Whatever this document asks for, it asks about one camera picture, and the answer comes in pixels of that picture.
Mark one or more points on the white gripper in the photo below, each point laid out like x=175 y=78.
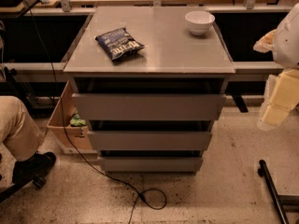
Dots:
x=288 y=44

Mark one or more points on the grey drawer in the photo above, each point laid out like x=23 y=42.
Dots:
x=116 y=140
x=150 y=164
x=177 y=107

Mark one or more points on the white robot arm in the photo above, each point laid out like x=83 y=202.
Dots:
x=285 y=49

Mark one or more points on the grey drawer cabinet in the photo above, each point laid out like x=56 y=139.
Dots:
x=173 y=61

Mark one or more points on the grey bottom drawer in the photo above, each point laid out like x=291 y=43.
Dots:
x=150 y=164

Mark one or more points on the grey top drawer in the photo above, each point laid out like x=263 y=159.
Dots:
x=177 y=107

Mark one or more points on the white bowl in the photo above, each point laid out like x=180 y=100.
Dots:
x=199 y=22

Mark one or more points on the blue chip bag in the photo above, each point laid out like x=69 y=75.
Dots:
x=118 y=43

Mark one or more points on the green toy in box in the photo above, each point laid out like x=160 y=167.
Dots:
x=77 y=121

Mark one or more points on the cardboard box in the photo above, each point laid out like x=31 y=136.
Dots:
x=69 y=138

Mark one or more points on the black shoe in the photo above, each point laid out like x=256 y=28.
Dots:
x=35 y=166

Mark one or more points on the black office chair base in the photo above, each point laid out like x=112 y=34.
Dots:
x=39 y=182

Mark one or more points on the person leg beige trousers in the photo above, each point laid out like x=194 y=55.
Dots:
x=18 y=131

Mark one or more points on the grey metal frame rail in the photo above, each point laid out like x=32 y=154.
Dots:
x=42 y=72

